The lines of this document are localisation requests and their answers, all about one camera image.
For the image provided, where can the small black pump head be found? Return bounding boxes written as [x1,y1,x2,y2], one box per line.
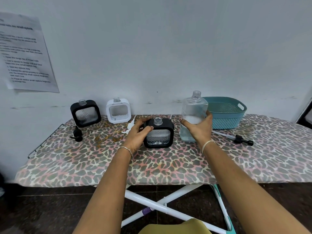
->
[69,126,83,143]

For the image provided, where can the leopard print ironing board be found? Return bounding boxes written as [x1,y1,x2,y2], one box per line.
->
[14,114,312,188]

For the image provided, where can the black pump head with tube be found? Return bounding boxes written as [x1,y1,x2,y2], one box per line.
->
[212,130,254,147]

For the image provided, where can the person's left hand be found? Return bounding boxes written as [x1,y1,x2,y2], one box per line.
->
[120,118,154,157]

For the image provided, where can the person's left forearm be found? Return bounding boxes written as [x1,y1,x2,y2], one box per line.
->
[73,147,134,234]

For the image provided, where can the thin silver bracelet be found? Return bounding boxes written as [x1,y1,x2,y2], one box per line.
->
[119,146,134,160]

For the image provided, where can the tall clear plastic bottle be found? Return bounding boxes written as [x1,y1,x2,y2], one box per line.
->
[180,91,209,143]

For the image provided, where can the person's right forearm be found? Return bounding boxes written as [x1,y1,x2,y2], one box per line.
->
[202,141,310,234]

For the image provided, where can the black square dispenser bottle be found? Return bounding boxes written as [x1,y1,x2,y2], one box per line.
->
[143,117,175,149]
[70,99,101,128]

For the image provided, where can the metal wire iron rest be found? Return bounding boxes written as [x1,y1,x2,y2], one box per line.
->
[27,124,64,159]

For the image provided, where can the yellow-green garment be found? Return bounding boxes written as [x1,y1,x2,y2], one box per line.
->
[137,218,213,234]

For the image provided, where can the printed paper sheet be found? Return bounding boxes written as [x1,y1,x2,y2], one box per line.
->
[0,12,60,93]

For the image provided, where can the white pump head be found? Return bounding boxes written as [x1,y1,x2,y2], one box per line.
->
[121,115,137,134]

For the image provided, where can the white thread wristband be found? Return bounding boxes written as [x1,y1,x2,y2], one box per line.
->
[202,140,216,155]

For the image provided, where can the teal plastic basket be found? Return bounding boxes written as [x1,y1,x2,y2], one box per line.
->
[202,96,247,130]

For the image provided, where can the white square dispenser bottle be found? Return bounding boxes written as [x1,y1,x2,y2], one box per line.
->
[106,97,132,124]

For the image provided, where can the white ironing board legs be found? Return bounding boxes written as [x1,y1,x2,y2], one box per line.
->
[120,184,237,234]

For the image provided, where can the person's right hand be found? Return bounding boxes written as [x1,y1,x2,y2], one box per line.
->
[180,111,214,148]

